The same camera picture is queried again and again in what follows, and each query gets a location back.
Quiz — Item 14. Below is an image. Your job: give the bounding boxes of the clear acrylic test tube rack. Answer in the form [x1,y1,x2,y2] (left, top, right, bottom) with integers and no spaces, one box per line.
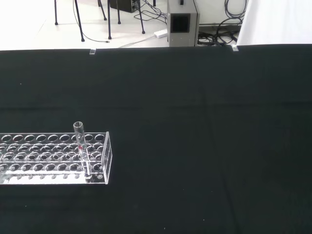
[0,131,114,185]

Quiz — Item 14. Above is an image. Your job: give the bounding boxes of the black bench cloth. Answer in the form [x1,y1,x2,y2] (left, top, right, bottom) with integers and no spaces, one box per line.
[0,43,312,234]

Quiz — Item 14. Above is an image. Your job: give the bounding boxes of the white power strip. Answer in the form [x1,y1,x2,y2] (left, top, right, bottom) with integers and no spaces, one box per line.
[154,29,169,39]

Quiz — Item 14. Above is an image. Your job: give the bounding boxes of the grey metal equipment box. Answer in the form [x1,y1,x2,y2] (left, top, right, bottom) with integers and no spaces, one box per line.
[167,0,200,47]

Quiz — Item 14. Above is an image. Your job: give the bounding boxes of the black tripod legs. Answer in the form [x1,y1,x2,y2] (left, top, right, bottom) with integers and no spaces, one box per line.
[54,0,146,41]

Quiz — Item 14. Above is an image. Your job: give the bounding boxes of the black box on floor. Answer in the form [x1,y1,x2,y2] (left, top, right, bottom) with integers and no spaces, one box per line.
[109,0,137,13]

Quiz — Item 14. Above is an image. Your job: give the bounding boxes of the white hanging cloth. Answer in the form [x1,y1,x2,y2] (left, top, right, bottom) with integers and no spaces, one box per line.
[236,0,312,46]

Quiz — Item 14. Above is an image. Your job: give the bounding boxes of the black cable bundle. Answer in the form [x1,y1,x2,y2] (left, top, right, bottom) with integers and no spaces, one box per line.
[197,0,245,46]

